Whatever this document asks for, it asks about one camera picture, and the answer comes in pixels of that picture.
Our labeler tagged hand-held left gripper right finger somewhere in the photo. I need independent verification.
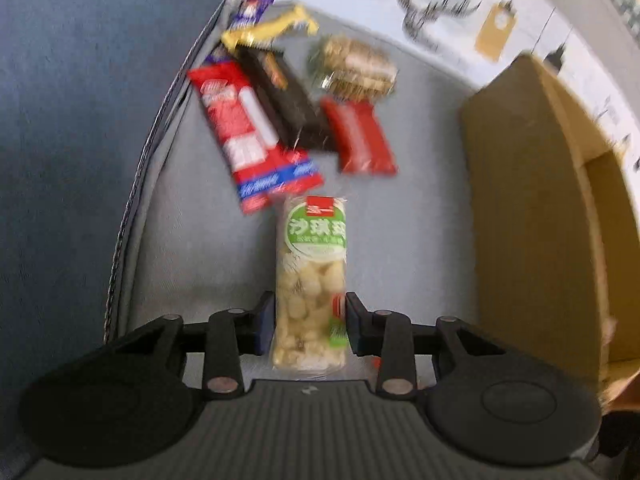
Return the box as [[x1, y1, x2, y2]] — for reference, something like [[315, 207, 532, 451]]
[[345, 291, 503, 398]]

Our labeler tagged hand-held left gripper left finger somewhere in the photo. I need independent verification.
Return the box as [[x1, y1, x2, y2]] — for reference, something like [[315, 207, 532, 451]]
[[105, 291, 277, 402]]

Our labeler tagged green label puffed snack bar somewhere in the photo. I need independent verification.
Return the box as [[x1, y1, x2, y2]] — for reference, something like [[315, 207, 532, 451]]
[[270, 194, 352, 377]]

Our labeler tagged red white striped snack packet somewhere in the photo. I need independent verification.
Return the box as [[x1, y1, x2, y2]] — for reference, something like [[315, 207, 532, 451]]
[[207, 44, 326, 197], [186, 56, 292, 217]]

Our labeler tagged cardboard box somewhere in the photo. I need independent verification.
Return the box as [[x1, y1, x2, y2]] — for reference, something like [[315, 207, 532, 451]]
[[459, 52, 640, 398]]

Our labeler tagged clear round puffed grain packet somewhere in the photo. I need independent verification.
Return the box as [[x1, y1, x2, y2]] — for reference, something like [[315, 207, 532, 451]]
[[306, 34, 402, 105]]

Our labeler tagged small red snack packet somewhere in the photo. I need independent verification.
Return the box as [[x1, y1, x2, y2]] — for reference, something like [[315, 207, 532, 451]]
[[319, 98, 400, 177]]

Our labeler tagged black snack bar packet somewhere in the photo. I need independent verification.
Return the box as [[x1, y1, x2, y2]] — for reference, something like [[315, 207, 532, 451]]
[[234, 46, 337, 155]]

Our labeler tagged yellow candy wrapper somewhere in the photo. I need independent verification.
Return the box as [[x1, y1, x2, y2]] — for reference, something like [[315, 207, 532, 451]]
[[220, 3, 321, 52]]

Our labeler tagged purple snack packet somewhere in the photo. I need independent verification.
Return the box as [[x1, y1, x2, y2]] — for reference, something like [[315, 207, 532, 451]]
[[227, 0, 277, 35]]

